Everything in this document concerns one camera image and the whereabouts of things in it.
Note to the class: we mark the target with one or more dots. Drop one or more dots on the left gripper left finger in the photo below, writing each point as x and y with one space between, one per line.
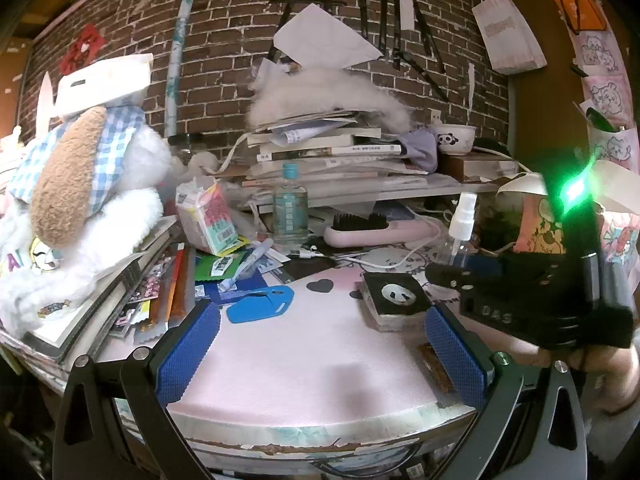
162 373

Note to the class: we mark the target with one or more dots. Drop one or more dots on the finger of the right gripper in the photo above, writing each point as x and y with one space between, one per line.
480 263
452 277

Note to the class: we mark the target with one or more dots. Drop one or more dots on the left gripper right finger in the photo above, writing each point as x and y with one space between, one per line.
468 362

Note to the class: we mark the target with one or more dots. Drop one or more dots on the brown snack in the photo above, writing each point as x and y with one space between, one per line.
434 372

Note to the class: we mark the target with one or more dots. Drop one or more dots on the black panda tissue pack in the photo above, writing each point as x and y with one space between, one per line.
395 301

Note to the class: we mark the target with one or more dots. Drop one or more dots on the operator right hand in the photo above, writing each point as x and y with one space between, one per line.
619 372

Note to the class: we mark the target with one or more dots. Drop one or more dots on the clear spray bottle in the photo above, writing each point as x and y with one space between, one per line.
457 245

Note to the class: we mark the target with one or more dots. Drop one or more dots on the snack sachets pile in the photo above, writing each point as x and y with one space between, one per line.
161 300

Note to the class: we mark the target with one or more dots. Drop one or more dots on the green sachet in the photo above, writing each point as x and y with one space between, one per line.
210 268

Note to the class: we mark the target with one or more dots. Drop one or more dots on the white blue marker pen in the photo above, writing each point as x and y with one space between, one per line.
247 265

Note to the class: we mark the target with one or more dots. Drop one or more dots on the blue luggage tag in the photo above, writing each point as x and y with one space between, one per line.
261 304

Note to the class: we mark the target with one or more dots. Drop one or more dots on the pink hair brush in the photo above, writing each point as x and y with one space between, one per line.
351 231

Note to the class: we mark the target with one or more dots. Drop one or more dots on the panda ceramic bowl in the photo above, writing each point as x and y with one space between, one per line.
454 139

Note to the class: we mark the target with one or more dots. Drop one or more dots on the purple cloth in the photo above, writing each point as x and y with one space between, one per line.
420 147

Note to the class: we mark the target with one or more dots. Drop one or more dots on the colourful tissue packet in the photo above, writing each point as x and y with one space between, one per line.
206 218

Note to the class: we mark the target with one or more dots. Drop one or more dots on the white dog plush toy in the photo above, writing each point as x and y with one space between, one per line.
85 195

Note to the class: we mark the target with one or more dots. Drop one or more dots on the teal capped glass bottle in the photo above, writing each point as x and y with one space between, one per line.
290 209

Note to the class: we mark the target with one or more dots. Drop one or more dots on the stack of books and papers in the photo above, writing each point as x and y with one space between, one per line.
377 170

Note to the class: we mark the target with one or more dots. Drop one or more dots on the fluffy grey fur piece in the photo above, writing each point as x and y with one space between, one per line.
321 90

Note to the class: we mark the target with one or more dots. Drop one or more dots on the white paper sheet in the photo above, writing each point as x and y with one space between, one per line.
314 38

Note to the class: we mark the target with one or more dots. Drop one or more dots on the pink wall pocket organiser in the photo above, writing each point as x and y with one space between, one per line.
605 83

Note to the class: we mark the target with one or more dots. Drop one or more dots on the white paper bag on wall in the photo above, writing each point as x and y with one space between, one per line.
511 45

